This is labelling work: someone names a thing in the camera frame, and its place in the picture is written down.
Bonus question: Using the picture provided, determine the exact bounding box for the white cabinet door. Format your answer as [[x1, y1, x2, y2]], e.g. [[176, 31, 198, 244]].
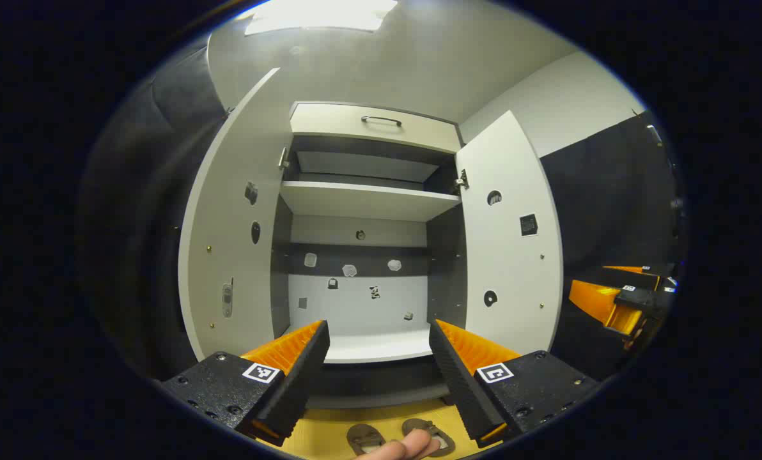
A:
[[178, 67, 292, 364], [455, 110, 565, 357]]

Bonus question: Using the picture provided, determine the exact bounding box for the white cabinet shelf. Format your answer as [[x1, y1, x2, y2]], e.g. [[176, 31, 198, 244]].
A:
[[279, 181, 462, 222]]

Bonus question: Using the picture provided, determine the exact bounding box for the ceiling light panel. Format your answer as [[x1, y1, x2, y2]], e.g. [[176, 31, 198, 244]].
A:
[[244, 0, 399, 36]]

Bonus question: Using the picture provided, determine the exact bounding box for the brown fuzzy shoe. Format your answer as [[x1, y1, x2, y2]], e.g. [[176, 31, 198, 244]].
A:
[[401, 418, 456, 458], [346, 423, 388, 456]]

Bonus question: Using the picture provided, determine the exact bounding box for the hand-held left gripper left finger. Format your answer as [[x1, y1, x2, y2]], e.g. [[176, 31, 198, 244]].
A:
[[159, 319, 331, 447]]

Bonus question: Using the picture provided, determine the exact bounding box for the white cabinet drawer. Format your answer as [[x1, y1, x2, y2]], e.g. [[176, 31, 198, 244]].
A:
[[290, 102, 463, 155]]

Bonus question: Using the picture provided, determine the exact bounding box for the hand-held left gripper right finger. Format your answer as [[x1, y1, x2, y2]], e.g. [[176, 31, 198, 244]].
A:
[[428, 319, 602, 449]]

